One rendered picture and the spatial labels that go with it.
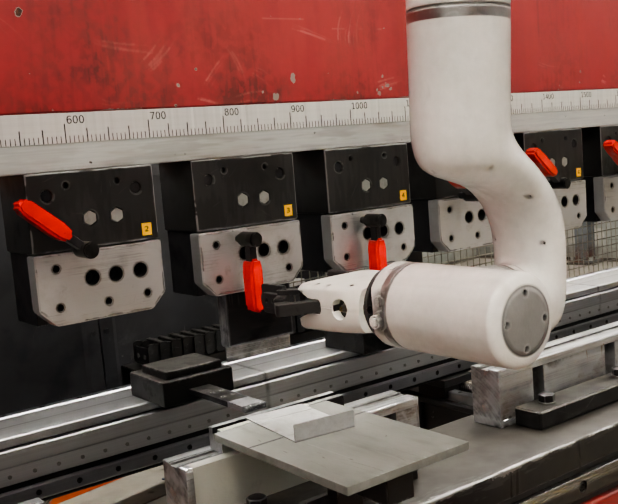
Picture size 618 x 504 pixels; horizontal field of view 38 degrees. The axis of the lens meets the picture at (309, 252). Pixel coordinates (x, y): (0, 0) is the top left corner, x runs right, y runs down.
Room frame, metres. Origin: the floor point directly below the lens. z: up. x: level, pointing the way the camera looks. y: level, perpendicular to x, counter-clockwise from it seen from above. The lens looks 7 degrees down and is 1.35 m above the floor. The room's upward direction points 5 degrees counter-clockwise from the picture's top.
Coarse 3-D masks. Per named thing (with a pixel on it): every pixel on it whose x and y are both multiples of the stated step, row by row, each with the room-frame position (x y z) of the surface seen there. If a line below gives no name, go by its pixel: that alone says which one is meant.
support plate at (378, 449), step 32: (256, 448) 1.02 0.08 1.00; (288, 448) 1.01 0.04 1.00; (320, 448) 1.00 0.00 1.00; (352, 448) 0.99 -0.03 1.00; (384, 448) 0.98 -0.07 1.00; (416, 448) 0.98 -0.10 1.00; (448, 448) 0.97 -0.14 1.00; (320, 480) 0.91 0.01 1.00; (352, 480) 0.89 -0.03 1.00; (384, 480) 0.91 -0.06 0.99
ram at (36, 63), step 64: (0, 0) 0.94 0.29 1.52; (64, 0) 0.98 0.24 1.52; (128, 0) 1.03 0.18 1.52; (192, 0) 1.08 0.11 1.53; (256, 0) 1.13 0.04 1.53; (320, 0) 1.19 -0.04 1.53; (384, 0) 1.26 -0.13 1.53; (512, 0) 1.42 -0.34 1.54; (576, 0) 1.51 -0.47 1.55; (0, 64) 0.94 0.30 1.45; (64, 64) 0.98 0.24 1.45; (128, 64) 1.02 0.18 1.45; (192, 64) 1.07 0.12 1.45; (256, 64) 1.13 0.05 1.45; (320, 64) 1.19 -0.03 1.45; (384, 64) 1.25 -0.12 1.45; (512, 64) 1.41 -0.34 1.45; (576, 64) 1.51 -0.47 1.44; (320, 128) 1.18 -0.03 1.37; (384, 128) 1.25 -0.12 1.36; (512, 128) 1.41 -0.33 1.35
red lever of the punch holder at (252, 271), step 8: (240, 232) 1.08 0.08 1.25; (248, 232) 1.07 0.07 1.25; (256, 232) 1.06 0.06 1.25; (240, 240) 1.07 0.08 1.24; (248, 240) 1.06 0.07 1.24; (256, 240) 1.06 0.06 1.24; (248, 248) 1.07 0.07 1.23; (248, 256) 1.07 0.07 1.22; (256, 256) 1.07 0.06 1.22; (248, 264) 1.06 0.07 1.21; (256, 264) 1.06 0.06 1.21; (248, 272) 1.06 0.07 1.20; (256, 272) 1.06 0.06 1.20; (248, 280) 1.06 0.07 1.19; (256, 280) 1.06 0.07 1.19; (248, 288) 1.07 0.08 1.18; (256, 288) 1.06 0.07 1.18; (248, 296) 1.07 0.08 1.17; (256, 296) 1.06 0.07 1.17; (248, 304) 1.07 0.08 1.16; (256, 304) 1.06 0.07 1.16
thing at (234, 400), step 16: (144, 368) 1.34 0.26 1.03; (160, 368) 1.31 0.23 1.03; (176, 368) 1.30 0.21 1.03; (192, 368) 1.31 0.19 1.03; (208, 368) 1.33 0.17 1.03; (224, 368) 1.33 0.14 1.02; (144, 384) 1.32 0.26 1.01; (160, 384) 1.27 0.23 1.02; (176, 384) 1.28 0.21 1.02; (192, 384) 1.30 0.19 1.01; (208, 384) 1.31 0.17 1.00; (224, 384) 1.33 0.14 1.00; (160, 400) 1.28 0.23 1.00; (176, 400) 1.28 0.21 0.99; (192, 400) 1.30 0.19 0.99; (224, 400) 1.22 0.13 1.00; (240, 400) 1.21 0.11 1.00; (256, 400) 1.20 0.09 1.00
